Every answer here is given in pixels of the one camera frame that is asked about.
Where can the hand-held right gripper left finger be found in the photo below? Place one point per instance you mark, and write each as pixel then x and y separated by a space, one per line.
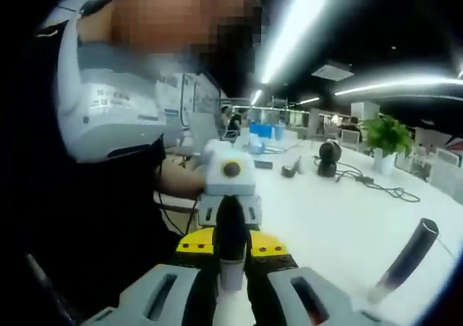
pixel 144 297

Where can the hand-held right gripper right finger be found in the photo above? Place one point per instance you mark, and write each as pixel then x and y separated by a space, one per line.
pixel 325 300

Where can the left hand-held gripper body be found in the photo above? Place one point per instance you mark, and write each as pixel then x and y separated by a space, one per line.
pixel 220 185

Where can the small white bottle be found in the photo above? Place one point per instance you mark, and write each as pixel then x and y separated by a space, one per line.
pixel 299 165

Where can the tall dark bottle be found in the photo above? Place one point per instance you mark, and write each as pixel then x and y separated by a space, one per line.
pixel 408 257

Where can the blue boxes on table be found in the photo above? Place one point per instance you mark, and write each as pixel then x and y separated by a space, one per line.
pixel 256 145

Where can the blue plastic box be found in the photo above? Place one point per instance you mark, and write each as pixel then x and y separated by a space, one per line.
pixel 262 130

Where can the person's black shirt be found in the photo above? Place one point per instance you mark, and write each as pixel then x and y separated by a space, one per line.
pixel 90 250

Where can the short ceiling light strip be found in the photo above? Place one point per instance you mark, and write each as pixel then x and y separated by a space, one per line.
pixel 307 101
pixel 256 97

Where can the white chest-worn device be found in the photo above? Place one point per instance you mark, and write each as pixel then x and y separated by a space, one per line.
pixel 108 131

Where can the green potted plant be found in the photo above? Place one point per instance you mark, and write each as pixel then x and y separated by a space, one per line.
pixel 388 134

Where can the ceiling air vent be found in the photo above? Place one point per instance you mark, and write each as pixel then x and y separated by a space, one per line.
pixel 332 72

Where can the long ceiling light strip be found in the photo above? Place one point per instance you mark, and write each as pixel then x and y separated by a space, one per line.
pixel 289 37
pixel 398 85

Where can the row of white office chairs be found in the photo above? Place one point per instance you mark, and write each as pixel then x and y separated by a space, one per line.
pixel 445 167

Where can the blue and white wall poster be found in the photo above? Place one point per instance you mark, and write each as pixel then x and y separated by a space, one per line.
pixel 181 102

